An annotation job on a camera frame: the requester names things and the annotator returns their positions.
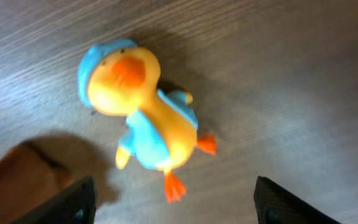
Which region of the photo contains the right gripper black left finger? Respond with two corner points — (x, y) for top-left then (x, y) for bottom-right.
(12, 176), (98, 224)

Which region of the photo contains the brown plush toy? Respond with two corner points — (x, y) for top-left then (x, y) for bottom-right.
(0, 140), (76, 224)

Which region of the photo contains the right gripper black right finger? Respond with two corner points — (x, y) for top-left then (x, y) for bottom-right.
(254, 176), (339, 224)

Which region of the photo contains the yellow duck toy blue hat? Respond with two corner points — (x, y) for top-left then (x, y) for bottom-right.
(77, 39), (217, 203)

